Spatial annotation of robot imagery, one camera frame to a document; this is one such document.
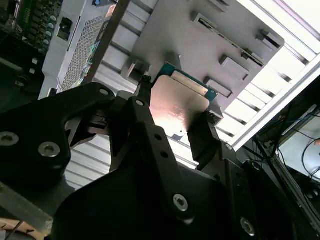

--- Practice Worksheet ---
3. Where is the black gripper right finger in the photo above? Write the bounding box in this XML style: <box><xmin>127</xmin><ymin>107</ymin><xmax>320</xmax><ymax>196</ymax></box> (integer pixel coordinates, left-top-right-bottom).
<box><xmin>186</xmin><ymin>112</ymin><xmax>276</xmax><ymax>240</ymax></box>

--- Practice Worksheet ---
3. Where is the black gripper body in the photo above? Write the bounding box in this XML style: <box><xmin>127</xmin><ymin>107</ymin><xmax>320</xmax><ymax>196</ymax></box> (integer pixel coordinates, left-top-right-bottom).
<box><xmin>50</xmin><ymin>138</ymin><xmax>241</xmax><ymax>240</ymax></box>

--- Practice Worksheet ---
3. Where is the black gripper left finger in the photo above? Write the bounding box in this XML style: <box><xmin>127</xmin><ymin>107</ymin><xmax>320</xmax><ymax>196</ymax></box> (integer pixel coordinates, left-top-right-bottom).
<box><xmin>0</xmin><ymin>74</ymin><xmax>196</xmax><ymax>227</ymax></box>

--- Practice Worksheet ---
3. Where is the silver CPU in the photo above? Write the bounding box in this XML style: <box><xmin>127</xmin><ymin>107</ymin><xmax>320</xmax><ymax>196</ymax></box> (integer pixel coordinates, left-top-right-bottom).
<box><xmin>149</xmin><ymin>62</ymin><xmax>220</xmax><ymax>141</ymax></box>

